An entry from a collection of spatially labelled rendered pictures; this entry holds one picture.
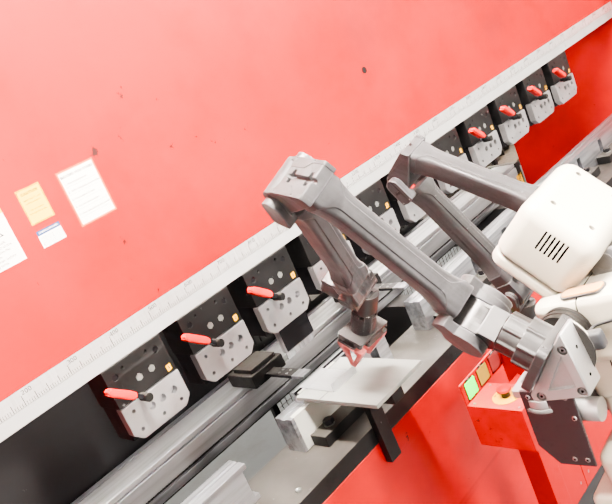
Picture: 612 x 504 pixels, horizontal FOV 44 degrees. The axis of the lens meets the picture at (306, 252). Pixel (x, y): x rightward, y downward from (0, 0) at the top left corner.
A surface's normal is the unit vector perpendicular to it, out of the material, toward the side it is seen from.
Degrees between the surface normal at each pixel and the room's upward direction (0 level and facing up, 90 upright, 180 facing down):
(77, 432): 90
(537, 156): 90
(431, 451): 90
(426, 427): 90
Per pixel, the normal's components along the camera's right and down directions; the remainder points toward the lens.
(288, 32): 0.67, -0.07
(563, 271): -0.58, 0.45
